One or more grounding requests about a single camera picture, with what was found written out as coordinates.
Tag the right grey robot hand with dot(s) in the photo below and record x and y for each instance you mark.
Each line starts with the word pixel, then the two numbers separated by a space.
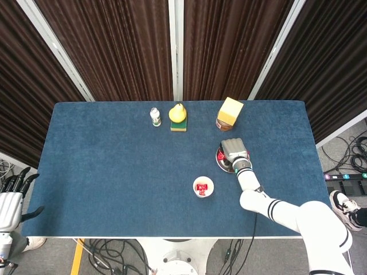
pixel 235 149

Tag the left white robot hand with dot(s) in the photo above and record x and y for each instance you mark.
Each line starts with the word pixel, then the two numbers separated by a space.
pixel 10 210

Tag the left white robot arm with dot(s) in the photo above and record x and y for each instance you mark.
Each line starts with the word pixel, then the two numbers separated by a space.
pixel 4 246

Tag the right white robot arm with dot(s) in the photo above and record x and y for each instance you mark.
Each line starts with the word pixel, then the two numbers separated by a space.
pixel 246 180

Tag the round steel plate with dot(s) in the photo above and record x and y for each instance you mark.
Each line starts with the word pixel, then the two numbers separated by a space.
pixel 222 165

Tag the white paper cup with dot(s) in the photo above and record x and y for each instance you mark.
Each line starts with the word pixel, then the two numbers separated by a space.
pixel 203 197

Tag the glass honey jar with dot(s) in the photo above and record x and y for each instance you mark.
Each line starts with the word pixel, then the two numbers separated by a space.
pixel 223 126

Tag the yellow foam block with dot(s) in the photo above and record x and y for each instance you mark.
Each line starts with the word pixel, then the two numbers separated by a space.
pixel 229 110

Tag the plain white sneaker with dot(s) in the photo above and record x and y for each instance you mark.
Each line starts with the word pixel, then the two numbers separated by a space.
pixel 35 243

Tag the green yellow scouring sponge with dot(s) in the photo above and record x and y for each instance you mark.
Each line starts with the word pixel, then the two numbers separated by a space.
pixel 178 126

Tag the yellow pear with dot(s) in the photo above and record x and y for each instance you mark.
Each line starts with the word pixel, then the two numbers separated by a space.
pixel 177 114

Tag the yellow floor tape strip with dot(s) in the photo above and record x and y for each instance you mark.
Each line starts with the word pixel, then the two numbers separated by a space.
pixel 77 257

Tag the small white drink bottle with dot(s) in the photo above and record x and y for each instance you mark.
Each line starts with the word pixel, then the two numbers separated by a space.
pixel 155 117

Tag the brown pleated partition panel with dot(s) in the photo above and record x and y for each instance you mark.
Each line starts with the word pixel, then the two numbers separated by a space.
pixel 229 51
pixel 23 100
pixel 114 51
pixel 329 71

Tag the blue table mat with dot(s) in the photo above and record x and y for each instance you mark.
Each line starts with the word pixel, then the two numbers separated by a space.
pixel 114 172

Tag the black foot pedal board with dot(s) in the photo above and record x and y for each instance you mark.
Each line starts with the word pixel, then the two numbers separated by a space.
pixel 349 186

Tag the white black sneaker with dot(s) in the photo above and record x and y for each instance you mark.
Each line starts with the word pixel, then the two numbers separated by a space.
pixel 342 206

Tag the white table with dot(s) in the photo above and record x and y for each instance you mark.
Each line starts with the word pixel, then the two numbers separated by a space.
pixel 143 237

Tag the black trouser leg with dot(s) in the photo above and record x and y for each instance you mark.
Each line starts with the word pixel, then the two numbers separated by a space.
pixel 360 218

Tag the white partition base rail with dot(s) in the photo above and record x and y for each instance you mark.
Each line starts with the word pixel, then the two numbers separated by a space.
pixel 341 131
pixel 14 161

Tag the white partition post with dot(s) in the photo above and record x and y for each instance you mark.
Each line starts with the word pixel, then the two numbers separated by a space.
pixel 275 46
pixel 175 43
pixel 54 46

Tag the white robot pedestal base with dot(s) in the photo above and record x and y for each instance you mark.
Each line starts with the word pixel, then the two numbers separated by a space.
pixel 177 259

